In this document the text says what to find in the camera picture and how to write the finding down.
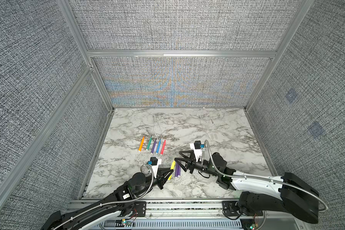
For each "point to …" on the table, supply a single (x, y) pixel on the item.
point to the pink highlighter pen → (163, 147)
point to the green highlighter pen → (149, 143)
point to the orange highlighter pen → (141, 143)
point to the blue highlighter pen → (158, 146)
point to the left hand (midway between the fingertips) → (173, 168)
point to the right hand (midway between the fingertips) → (176, 155)
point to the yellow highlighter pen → (171, 169)
